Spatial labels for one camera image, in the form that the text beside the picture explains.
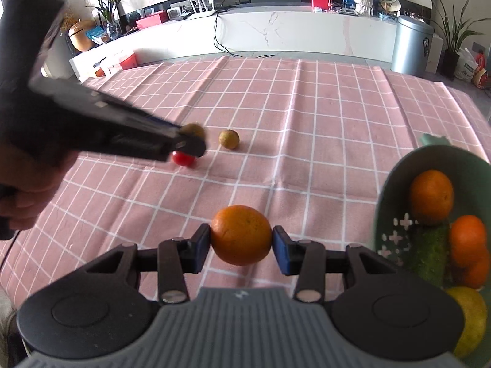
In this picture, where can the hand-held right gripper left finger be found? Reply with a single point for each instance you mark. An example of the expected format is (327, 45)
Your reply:
(201, 248)

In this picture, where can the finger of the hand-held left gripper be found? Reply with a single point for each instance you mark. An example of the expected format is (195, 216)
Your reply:
(161, 146)
(145, 119)

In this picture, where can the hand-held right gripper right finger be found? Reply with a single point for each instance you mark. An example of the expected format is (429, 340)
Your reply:
(283, 251)

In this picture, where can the red cherry tomato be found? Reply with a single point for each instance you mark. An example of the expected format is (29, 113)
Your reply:
(183, 159)

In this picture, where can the brown longan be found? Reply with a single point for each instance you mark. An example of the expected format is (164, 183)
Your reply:
(229, 138)
(195, 129)

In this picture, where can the orange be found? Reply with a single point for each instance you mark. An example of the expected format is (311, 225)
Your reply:
(241, 235)
(478, 273)
(431, 195)
(468, 239)

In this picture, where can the green colander bowl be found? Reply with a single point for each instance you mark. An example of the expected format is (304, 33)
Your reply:
(387, 207)

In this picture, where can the green cucumber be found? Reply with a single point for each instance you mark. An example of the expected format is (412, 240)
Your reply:
(429, 255)

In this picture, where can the yellow-green pomelo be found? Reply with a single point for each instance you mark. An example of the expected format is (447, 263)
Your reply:
(468, 320)

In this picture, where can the person's left hand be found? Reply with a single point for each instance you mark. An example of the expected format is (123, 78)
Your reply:
(36, 184)

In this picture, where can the pink carton pack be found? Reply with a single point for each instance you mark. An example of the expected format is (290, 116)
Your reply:
(126, 61)

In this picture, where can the orange box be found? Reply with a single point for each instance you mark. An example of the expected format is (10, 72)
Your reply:
(99, 72)

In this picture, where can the golden round vase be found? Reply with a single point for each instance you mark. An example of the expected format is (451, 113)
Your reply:
(81, 36)

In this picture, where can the blue snack bag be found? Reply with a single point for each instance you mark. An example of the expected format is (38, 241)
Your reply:
(98, 35)

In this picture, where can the pink gift box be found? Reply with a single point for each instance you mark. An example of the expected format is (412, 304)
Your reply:
(152, 20)

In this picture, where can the small white clock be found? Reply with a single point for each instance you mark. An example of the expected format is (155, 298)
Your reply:
(175, 12)

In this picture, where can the potted plant in glass vase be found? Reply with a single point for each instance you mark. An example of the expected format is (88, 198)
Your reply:
(109, 11)

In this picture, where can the white router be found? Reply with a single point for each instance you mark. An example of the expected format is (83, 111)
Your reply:
(201, 13)

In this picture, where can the pink checked tablecloth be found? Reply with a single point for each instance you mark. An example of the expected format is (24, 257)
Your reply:
(307, 122)

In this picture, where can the white marble cabinet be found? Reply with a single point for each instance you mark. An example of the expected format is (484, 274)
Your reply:
(299, 30)

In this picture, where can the red box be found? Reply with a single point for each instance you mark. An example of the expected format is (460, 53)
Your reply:
(320, 0)

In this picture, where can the silver-blue trash can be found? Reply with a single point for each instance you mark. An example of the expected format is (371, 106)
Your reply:
(411, 46)

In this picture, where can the tall potted plant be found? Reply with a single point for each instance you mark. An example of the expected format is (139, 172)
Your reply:
(448, 63)

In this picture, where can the white plastic bag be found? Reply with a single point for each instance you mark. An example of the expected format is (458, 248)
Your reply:
(466, 65)

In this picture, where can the red snack bag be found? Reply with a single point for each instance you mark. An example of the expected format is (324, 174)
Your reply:
(479, 71)

